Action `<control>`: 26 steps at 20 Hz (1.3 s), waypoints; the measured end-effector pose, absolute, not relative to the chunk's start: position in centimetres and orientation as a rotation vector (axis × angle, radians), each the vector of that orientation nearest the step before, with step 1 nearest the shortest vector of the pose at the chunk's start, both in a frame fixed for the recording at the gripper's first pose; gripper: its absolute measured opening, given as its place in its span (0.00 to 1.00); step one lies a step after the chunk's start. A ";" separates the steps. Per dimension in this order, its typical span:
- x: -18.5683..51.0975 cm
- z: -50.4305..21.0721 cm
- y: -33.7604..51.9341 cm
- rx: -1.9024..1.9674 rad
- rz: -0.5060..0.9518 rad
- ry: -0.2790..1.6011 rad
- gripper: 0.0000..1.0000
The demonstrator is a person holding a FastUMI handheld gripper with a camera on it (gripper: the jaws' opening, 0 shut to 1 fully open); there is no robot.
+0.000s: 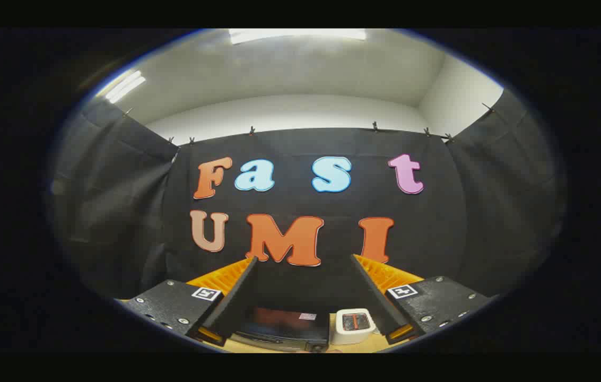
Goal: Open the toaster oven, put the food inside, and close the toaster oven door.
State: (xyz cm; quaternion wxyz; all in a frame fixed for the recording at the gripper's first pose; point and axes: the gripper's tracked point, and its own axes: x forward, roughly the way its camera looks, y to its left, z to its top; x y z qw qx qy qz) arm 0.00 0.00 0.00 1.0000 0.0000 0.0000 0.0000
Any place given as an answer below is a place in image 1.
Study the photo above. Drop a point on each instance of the black toaster oven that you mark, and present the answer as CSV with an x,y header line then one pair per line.
x,y
284,326

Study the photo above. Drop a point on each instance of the wide ceiling light panel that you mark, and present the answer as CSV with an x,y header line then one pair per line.
x,y
295,35

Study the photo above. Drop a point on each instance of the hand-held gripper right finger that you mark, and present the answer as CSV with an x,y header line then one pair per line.
x,y
372,297

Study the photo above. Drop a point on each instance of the narrow ceiling light strip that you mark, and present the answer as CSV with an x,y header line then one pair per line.
x,y
125,86

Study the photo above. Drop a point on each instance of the white pop-up toaster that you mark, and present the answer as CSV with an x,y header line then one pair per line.
x,y
351,331

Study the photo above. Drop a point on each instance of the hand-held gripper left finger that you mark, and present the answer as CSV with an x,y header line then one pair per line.
x,y
236,297

